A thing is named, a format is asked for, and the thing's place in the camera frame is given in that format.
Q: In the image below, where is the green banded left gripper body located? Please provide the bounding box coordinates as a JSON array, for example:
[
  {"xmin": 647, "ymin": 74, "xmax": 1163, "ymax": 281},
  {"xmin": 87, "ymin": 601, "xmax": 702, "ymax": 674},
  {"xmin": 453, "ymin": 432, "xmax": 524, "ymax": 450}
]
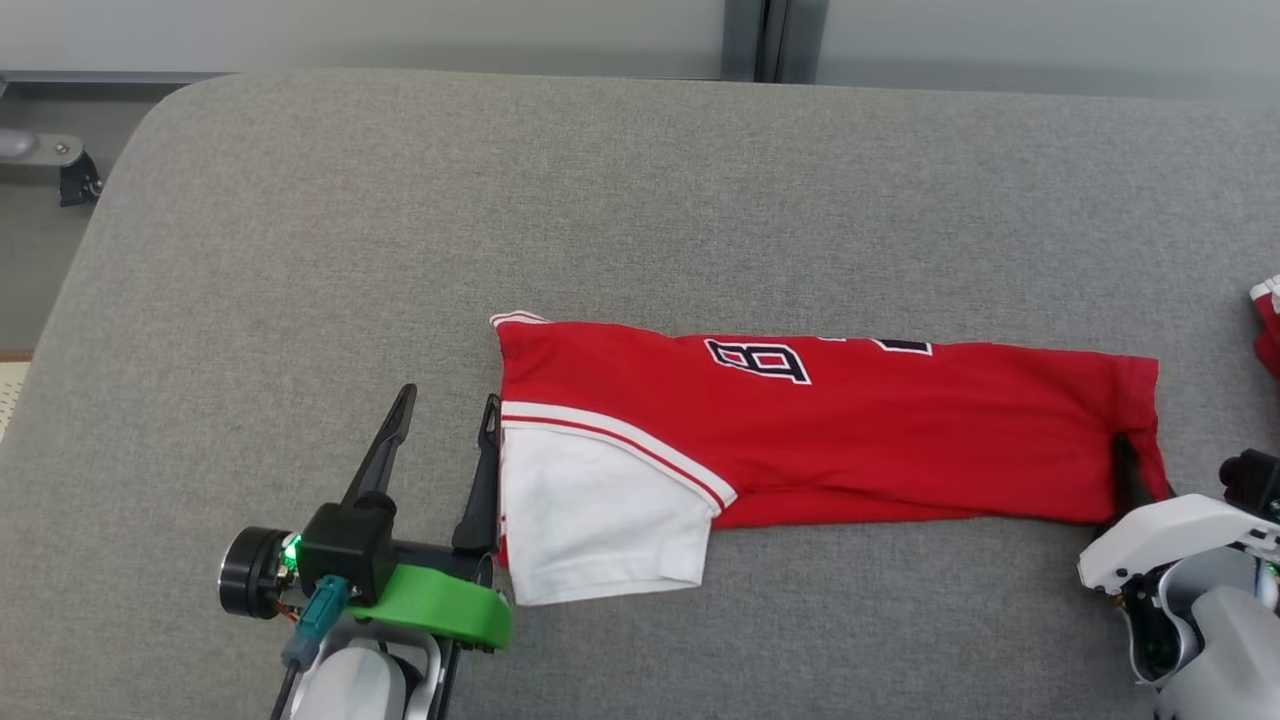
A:
[{"xmin": 218, "ymin": 527, "xmax": 514, "ymax": 653}]

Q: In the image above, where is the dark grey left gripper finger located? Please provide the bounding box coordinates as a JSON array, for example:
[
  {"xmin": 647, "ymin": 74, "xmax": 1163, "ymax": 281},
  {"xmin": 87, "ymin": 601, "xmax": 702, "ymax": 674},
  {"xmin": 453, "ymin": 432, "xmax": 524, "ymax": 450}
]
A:
[
  {"xmin": 451, "ymin": 394, "xmax": 502, "ymax": 557},
  {"xmin": 341, "ymin": 384, "xmax": 419, "ymax": 507}
]

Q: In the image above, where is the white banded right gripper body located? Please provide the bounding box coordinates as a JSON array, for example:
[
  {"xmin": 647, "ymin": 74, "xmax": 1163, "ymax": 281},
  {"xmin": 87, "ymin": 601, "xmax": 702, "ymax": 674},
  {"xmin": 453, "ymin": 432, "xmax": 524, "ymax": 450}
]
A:
[{"xmin": 1078, "ymin": 493, "xmax": 1280, "ymax": 594}]

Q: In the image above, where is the red jersey with white hem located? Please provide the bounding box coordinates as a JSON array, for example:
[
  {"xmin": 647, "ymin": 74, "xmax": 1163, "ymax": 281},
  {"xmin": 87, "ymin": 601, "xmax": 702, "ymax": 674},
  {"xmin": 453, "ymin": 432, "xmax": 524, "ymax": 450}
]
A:
[{"xmin": 1248, "ymin": 274, "xmax": 1280, "ymax": 381}]

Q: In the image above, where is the red jersey with white sleeves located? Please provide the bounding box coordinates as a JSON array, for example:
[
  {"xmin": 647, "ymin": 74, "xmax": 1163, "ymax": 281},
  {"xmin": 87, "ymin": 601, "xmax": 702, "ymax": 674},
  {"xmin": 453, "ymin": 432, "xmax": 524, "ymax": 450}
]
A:
[{"xmin": 490, "ymin": 310, "xmax": 1173, "ymax": 608}]

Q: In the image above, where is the cream perforated laundry basket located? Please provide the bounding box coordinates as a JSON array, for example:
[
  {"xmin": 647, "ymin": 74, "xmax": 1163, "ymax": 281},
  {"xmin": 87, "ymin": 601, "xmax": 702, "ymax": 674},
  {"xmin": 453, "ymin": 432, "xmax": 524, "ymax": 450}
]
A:
[{"xmin": 0, "ymin": 348, "xmax": 34, "ymax": 446}]

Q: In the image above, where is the grey wheeled stand base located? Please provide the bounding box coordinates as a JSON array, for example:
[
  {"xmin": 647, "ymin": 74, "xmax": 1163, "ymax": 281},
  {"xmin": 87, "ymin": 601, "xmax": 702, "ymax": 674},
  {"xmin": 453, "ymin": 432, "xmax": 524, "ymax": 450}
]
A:
[{"xmin": 0, "ymin": 128, "xmax": 104, "ymax": 209}]

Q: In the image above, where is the teal plug left camera cable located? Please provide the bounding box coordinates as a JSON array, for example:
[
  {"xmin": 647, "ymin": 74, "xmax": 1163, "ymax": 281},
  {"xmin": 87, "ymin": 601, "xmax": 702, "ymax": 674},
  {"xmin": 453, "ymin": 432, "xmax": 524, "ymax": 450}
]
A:
[{"xmin": 270, "ymin": 575, "xmax": 351, "ymax": 720}]

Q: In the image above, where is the grey partition frame post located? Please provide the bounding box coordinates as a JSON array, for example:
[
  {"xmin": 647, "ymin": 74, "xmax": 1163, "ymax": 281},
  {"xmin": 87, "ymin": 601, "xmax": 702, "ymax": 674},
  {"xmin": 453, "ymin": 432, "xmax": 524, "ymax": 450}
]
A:
[{"xmin": 720, "ymin": 0, "xmax": 831, "ymax": 84}]

